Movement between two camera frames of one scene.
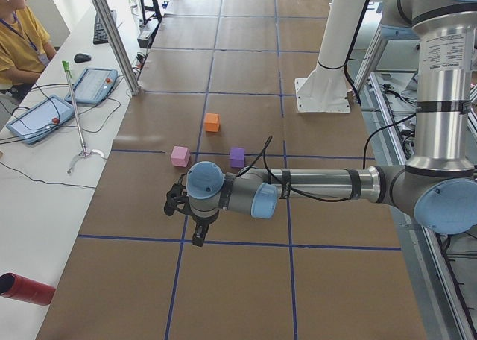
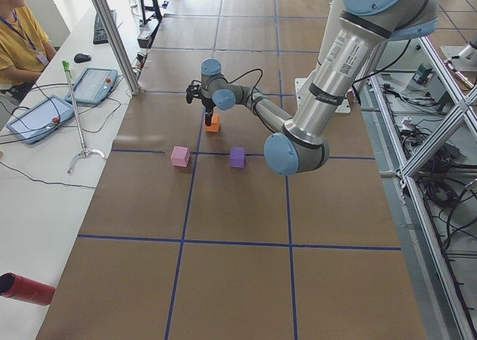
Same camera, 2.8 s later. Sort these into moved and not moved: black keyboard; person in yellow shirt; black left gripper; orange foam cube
Moved: black left gripper
Not moved: black keyboard; orange foam cube; person in yellow shirt
